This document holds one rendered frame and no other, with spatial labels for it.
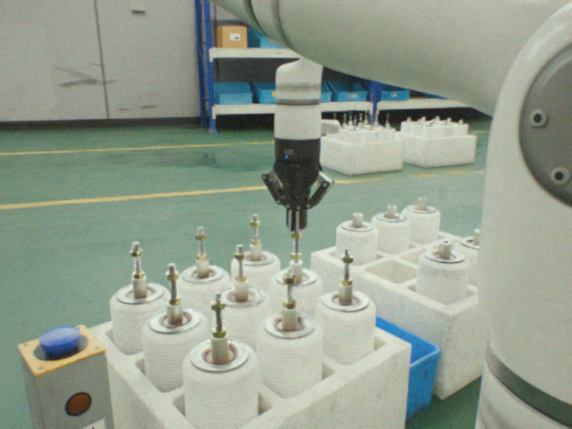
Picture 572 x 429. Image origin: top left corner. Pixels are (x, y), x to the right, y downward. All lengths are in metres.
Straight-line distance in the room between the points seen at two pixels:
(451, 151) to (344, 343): 2.67
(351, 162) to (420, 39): 2.63
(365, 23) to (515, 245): 0.15
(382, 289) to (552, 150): 0.85
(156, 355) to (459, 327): 0.55
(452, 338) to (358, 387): 0.27
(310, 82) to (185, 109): 4.96
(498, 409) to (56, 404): 0.45
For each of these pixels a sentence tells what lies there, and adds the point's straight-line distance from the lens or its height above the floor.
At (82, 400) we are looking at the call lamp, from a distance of 0.59.
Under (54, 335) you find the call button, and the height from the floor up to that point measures 0.33.
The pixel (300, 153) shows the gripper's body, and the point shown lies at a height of 0.48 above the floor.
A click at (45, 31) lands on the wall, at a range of 5.68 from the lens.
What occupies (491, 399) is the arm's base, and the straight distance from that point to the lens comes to 0.25.
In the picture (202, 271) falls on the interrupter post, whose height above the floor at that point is 0.26.
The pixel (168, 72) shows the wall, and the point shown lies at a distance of 5.66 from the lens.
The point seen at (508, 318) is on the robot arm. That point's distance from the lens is 0.22.
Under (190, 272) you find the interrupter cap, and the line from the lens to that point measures 0.89.
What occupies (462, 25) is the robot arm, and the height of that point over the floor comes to 0.62.
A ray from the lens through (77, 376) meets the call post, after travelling 0.58.
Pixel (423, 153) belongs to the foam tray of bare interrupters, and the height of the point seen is 0.09.
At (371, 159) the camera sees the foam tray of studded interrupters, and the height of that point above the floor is 0.08.
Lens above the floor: 0.60
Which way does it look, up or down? 18 degrees down
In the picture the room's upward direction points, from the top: straight up
